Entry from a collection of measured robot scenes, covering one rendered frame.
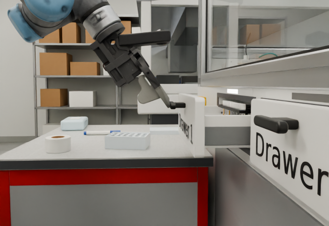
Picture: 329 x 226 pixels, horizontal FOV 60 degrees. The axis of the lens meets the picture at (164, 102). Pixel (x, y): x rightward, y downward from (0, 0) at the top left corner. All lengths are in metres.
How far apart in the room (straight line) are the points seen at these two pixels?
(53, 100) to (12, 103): 0.92
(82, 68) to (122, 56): 3.92
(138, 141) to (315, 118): 0.60
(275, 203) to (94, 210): 0.51
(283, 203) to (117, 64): 0.40
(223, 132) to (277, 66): 0.17
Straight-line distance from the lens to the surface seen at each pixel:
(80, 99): 4.47
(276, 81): 0.45
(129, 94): 4.82
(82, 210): 0.85
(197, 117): 0.51
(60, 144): 0.86
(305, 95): 0.39
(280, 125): 0.33
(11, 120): 5.36
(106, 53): 0.64
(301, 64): 0.39
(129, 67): 0.62
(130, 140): 0.86
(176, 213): 0.84
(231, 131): 0.55
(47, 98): 4.64
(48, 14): 0.49
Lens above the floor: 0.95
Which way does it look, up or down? 4 degrees down
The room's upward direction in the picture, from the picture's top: straight up
